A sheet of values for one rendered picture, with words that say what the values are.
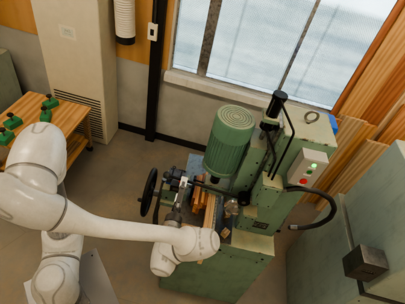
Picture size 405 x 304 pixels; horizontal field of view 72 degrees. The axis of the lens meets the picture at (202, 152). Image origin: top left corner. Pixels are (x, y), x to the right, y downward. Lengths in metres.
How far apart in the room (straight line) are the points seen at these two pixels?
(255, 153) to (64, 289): 0.94
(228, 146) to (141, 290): 1.41
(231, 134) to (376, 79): 1.58
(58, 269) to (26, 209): 0.53
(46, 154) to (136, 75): 2.00
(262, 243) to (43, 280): 1.05
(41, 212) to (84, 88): 2.01
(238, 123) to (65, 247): 0.88
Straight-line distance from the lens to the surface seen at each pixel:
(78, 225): 0.90
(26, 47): 3.29
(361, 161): 2.72
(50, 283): 1.31
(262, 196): 1.26
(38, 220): 0.85
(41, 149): 0.89
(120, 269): 2.33
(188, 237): 1.01
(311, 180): 1.23
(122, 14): 2.39
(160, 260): 1.12
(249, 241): 1.64
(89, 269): 1.58
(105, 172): 2.83
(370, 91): 2.55
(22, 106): 2.79
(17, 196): 0.82
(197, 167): 1.71
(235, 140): 1.17
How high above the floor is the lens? 2.16
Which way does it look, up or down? 44 degrees down
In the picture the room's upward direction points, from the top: 15 degrees clockwise
